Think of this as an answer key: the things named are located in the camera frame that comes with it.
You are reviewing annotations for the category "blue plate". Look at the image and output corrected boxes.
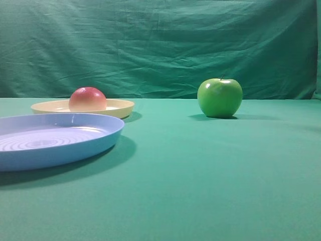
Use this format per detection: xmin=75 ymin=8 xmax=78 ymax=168
xmin=1 ymin=113 xmax=125 ymax=172

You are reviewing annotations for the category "yellow plate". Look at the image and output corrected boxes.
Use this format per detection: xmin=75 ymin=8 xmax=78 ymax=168
xmin=31 ymin=99 xmax=134 ymax=118

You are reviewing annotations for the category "green backdrop cloth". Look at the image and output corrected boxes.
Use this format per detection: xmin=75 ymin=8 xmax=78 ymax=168
xmin=1 ymin=1 xmax=320 ymax=99

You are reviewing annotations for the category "green apple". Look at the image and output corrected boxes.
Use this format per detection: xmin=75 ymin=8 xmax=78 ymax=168
xmin=197 ymin=77 xmax=243 ymax=118

